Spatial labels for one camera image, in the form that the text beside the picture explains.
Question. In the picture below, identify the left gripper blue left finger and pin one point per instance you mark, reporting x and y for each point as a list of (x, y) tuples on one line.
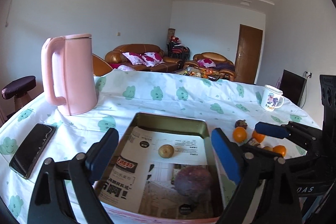
[(85, 169)]

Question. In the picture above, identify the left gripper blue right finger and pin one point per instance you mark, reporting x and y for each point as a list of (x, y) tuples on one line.
[(230, 157)]

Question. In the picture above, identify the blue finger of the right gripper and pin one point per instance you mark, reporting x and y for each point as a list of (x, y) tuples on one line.
[(259, 164), (302, 135)]

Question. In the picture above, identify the small orange front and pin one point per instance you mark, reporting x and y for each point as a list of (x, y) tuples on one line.
[(280, 149)]

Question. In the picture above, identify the small orange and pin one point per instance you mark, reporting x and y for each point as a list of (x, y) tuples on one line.
[(280, 149), (258, 137)]

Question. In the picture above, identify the small orange back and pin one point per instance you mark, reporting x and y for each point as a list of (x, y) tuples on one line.
[(258, 137)]

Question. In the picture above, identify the large orange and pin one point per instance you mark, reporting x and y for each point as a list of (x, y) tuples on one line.
[(239, 134)]

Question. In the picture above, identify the dark round pastry back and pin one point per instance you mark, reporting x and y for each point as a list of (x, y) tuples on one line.
[(241, 123)]

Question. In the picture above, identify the small yellow fruit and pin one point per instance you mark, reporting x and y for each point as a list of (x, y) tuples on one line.
[(166, 151)]

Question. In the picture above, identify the small brown longan fruit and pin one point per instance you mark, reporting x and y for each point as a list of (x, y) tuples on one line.
[(268, 148)]

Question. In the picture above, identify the layered cake roll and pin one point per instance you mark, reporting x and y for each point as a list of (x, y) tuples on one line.
[(254, 142)]

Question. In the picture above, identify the white cartoon mug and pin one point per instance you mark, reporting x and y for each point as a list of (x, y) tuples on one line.
[(272, 98)]

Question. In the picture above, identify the black television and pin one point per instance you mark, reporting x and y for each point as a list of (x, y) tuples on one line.
[(292, 86)]

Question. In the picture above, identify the printed paper in tin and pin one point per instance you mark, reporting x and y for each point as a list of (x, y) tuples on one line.
[(142, 182)]

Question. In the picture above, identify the black smartphone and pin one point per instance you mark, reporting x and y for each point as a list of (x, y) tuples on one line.
[(31, 148)]

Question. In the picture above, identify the pink electric kettle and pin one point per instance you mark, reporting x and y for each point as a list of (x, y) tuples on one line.
[(67, 73)]

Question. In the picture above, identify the pink metal tin box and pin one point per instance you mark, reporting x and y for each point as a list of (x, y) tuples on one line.
[(175, 125)]

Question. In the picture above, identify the green cloud tablecloth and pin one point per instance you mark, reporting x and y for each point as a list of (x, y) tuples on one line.
[(121, 95)]

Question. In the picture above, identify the brown leather armchair sofa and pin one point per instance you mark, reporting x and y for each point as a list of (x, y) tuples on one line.
[(214, 61)]

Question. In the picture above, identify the dark purple stool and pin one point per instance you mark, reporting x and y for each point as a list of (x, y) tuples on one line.
[(19, 91)]

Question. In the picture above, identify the brown leather chair back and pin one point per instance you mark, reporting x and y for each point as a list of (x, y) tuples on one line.
[(100, 66)]

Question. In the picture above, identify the coffee table with items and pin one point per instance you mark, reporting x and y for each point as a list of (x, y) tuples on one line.
[(208, 74)]

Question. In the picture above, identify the pink floral armchair pillow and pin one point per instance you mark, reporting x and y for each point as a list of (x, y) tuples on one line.
[(206, 63)]

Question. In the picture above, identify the brown wooden door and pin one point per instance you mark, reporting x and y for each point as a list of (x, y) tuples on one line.
[(248, 54)]

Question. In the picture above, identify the brown leather long sofa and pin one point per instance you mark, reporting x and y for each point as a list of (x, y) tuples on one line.
[(116, 59)]

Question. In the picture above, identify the pink floral pillow left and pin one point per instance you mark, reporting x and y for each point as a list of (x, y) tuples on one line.
[(134, 58)]

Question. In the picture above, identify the pink floral pillow right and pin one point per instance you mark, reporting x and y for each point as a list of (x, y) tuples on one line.
[(152, 59)]

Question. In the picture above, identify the stacked dark chairs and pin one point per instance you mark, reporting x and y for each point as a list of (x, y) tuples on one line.
[(177, 50)]

